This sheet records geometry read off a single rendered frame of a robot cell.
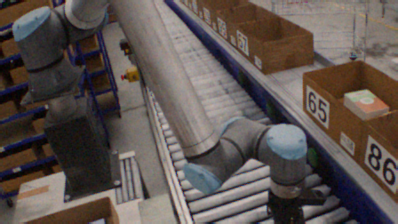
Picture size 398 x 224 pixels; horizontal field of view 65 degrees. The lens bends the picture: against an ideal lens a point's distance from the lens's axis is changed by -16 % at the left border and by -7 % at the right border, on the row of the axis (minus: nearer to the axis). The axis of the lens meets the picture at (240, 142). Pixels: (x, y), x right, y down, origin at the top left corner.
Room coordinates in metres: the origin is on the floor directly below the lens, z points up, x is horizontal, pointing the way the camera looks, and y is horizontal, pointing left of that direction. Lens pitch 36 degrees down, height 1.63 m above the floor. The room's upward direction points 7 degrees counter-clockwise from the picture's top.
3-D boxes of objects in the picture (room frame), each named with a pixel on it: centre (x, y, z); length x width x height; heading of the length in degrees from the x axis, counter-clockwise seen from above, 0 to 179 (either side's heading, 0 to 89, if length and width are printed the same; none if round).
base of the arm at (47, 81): (1.11, 0.66, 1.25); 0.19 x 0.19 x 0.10
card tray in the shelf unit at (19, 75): (2.12, 1.28, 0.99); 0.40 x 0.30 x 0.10; 103
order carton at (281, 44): (1.81, -0.25, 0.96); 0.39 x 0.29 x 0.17; 16
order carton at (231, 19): (2.19, -0.14, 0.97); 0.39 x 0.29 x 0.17; 16
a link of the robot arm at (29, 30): (1.11, 0.65, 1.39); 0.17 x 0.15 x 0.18; 137
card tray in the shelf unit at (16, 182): (1.99, 1.74, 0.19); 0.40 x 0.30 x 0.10; 104
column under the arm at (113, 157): (1.11, 0.65, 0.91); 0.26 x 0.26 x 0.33; 16
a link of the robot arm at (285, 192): (0.64, -0.11, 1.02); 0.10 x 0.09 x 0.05; 16
